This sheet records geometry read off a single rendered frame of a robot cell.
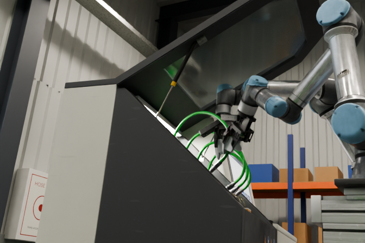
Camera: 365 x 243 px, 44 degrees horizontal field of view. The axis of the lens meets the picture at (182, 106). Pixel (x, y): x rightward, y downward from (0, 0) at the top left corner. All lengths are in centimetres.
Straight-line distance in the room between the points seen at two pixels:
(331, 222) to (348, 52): 57
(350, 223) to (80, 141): 112
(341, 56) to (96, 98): 104
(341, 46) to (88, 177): 110
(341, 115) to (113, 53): 699
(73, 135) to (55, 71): 508
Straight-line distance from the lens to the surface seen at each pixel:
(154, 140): 180
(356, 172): 161
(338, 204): 157
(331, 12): 168
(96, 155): 192
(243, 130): 181
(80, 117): 202
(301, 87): 180
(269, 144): 909
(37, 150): 666
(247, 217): 170
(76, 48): 747
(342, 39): 165
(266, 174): 767
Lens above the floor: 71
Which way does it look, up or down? 21 degrees up
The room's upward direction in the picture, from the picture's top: 5 degrees clockwise
